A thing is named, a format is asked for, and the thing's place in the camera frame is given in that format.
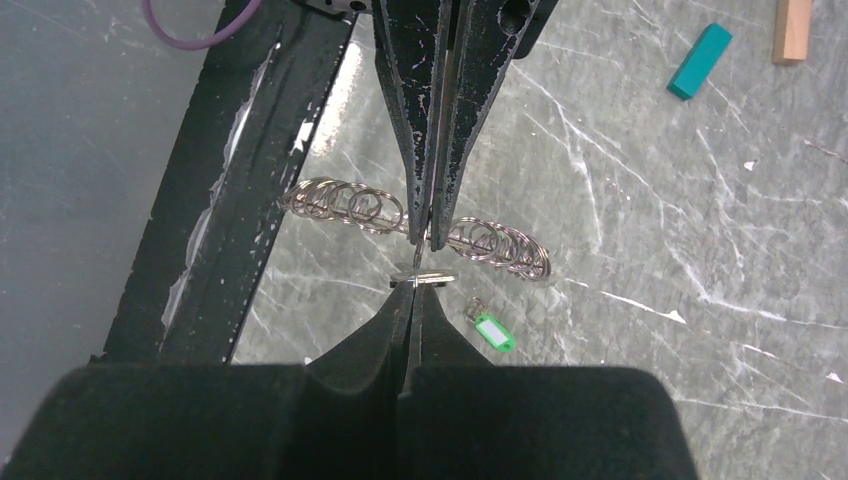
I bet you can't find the teal wooden block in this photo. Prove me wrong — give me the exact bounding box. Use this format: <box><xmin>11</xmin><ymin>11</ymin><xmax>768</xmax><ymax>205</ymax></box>
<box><xmin>666</xmin><ymin>23</ymin><xmax>733</xmax><ymax>101</ymax></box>

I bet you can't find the green key tag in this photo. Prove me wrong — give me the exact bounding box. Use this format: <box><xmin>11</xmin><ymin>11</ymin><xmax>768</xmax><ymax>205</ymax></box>
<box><xmin>474</xmin><ymin>313</ymin><xmax>516</xmax><ymax>352</ymax></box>

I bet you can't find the metal disc with keyrings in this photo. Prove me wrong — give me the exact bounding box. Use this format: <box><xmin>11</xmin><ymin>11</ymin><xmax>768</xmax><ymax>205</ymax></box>
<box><xmin>279</xmin><ymin>176</ymin><xmax>553</xmax><ymax>284</ymax></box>

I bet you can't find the small metal keyring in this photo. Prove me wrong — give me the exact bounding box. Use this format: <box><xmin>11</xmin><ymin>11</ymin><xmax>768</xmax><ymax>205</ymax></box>
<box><xmin>412</xmin><ymin>227</ymin><xmax>427</xmax><ymax>272</ymax></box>

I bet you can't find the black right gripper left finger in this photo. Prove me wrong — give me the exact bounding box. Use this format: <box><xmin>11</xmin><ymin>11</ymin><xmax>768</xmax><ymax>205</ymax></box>
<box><xmin>1</xmin><ymin>284</ymin><xmax>414</xmax><ymax>479</ymax></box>

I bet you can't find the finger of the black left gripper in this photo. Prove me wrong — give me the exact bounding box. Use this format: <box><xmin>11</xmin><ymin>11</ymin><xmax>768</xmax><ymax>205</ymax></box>
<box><xmin>430</xmin><ymin>0</ymin><xmax>557</xmax><ymax>251</ymax></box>
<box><xmin>373</xmin><ymin>1</ymin><xmax>452</xmax><ymax>238</ymax></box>

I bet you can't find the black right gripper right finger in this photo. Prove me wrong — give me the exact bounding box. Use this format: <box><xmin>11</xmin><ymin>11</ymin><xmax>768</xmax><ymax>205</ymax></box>
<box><xmin>397</xmin><ymin>286</ymin><xmax>698</xmax><ymax>479</ymax></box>

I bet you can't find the natural wooden block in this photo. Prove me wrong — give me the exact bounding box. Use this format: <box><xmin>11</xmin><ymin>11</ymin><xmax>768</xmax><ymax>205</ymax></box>
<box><xmin>772</xmin><ymin>0</ymin><xmax>813</xmax><ymax>65</ymax></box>

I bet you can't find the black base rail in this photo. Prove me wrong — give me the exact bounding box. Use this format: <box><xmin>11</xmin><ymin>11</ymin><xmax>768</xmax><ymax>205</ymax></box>
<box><xmin>92</xmin><ymin>1</ymin><xmax>354</xmax><ymax>364</ymax></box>

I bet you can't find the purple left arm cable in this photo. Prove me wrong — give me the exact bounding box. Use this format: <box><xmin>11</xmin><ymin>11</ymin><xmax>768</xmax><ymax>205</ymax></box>
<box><xmin>140</xmin><ymin>0</ymin><xmax>265</xmax><ymax>52</ymax></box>

